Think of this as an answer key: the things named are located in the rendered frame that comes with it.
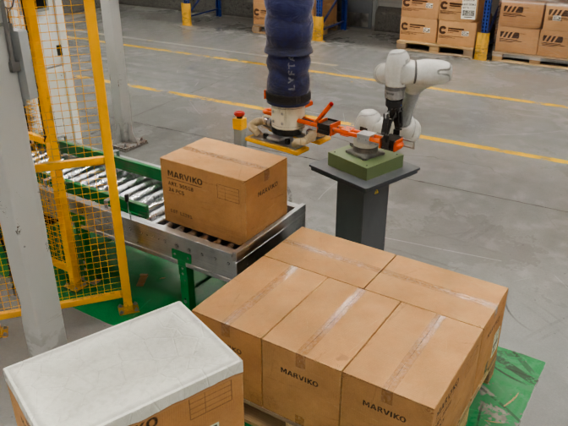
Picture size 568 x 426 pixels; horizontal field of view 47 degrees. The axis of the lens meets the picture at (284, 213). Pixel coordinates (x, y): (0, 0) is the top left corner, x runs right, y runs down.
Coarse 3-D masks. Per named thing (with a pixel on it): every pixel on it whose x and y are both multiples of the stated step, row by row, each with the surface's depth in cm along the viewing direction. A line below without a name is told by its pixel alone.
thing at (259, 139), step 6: (246, 138) 336; (252, 138) 335; (258, 138) 334; (264, 138) 333; (258, 144) 332; (264, 144) 329; (270, 144) 328; (276, 144) 326; (282, 144) 326; (288, 144) 325; (282, 150) 323; (288, 150) 321; (294, 150) 319; (300, 150) 320; (306, 150) 323
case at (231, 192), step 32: (160, 160) 369; (192, 160) 364; (224, 160) 364; (256, 160) 364; (192, 192) 364; (224, 192) 350; (256, 192) 350; (192, 224) 374; (224, 224) 359; (256, 224) 358
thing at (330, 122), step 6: (324, 120) 320; (330, 120) 321; (336, 120) 319; (318, 126) 316; (324, 126) 314; (330, 126) 312; (336, 126) 316; (318, 132) 317; (324, 132) 315; (330, 132) 314
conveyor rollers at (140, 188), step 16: (80, 176) 445; (96, 176) 445; (128, 176) 445; (128, 192) 423; (144, 192) 422; (160, 192) 422; (160, 208) 400; (176, 224) 384; (208, 240) 368; (224, 240) 367
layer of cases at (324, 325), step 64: (320, 256) 349; (384, 256) 349; (256, 320) 298; (320, 320) 298; (384, 320) 298; (448, 320) 298; (256, 384) 300; (320, 384) 277; (384, 384) 260; (448, 384) 260
